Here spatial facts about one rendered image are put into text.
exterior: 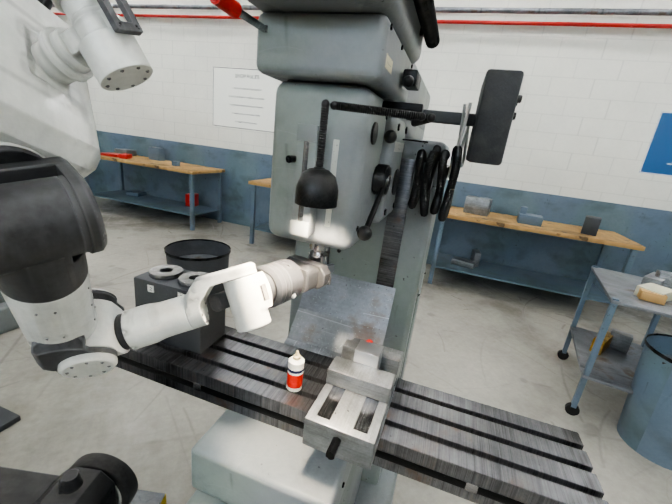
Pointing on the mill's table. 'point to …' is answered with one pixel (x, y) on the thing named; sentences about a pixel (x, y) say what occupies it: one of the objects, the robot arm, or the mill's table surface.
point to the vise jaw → (360, 379)
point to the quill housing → (285, 111)
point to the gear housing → (334, 50)
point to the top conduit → (428, 22)
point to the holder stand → (149, 290)
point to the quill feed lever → (376, 197)
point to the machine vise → (351, 414)
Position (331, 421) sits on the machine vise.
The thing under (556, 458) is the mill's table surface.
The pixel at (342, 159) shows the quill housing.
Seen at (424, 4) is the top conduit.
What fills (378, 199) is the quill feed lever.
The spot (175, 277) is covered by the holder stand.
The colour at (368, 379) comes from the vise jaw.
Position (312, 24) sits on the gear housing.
